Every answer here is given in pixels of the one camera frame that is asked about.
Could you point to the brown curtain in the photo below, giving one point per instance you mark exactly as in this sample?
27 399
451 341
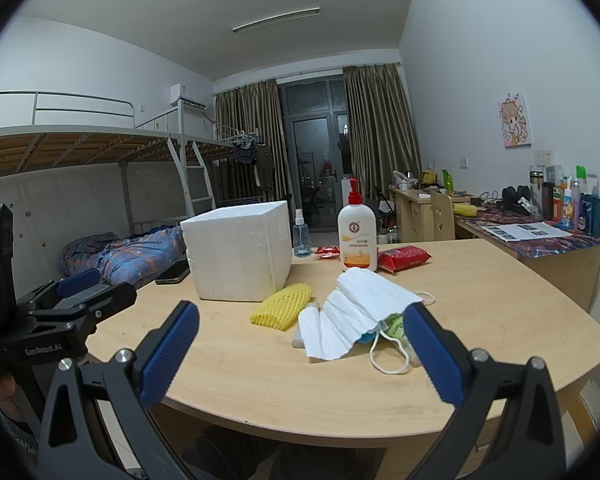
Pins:
380 125
250 130

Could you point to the glass balcony door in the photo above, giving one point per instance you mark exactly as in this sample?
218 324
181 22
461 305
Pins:
312 150

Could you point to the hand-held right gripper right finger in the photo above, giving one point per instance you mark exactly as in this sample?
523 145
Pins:
432 355

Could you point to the person's left hand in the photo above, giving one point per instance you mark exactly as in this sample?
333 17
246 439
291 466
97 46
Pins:
2 395

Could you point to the black smartphone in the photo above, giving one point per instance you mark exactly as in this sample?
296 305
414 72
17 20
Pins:
172 274

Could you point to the red tissue pack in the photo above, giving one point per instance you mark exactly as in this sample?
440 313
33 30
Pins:
402 258

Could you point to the patterned desk mat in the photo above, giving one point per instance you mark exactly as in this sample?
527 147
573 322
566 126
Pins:
500 220

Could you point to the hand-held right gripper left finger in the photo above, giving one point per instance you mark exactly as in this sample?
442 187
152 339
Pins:
172 355

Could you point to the dark thermos cup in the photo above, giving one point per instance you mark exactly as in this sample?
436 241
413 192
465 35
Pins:
547 200

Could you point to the ceiling tube light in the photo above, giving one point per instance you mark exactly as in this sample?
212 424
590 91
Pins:
275 20

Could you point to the wooden desk with drawers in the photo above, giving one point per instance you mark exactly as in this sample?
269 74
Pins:
410 210

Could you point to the printed paper sheets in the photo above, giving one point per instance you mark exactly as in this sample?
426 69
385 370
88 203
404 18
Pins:
525 231

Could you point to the white pump lotion bottle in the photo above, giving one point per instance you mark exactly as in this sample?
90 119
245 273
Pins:
357 240

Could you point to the white metal bunk bed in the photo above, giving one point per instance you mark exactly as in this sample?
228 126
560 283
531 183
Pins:
80 145
220 147

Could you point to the blue bottle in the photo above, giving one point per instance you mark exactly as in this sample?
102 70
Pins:
585 215

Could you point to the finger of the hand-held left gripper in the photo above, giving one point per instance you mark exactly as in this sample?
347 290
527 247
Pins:
110 300
77 281

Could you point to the black headphones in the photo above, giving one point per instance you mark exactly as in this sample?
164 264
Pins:
517 200

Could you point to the white air conditioner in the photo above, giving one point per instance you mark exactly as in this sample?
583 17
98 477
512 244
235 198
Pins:
187 95

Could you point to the white foam box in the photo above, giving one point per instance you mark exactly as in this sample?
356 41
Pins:
240 255

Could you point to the small grey block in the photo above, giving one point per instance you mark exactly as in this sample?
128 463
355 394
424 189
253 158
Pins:
297 339

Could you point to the red snack packet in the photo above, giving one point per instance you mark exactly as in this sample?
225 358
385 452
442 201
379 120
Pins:
326 252

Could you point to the clear spray bottle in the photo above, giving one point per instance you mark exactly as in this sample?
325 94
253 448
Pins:
301 240

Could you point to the pleated face mask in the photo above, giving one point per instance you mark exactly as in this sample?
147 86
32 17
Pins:
330 332
375 290

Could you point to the yellow box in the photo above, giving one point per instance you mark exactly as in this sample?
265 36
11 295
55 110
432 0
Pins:
428 177

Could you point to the wooden chair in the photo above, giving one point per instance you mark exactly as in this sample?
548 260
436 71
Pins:
442 215

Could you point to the hanging dark clothes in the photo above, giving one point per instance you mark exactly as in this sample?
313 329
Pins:
252 160

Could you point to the green soft item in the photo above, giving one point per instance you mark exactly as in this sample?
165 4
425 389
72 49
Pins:
394 327

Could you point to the cartoon wall poster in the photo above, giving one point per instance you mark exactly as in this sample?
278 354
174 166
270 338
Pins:
515 120

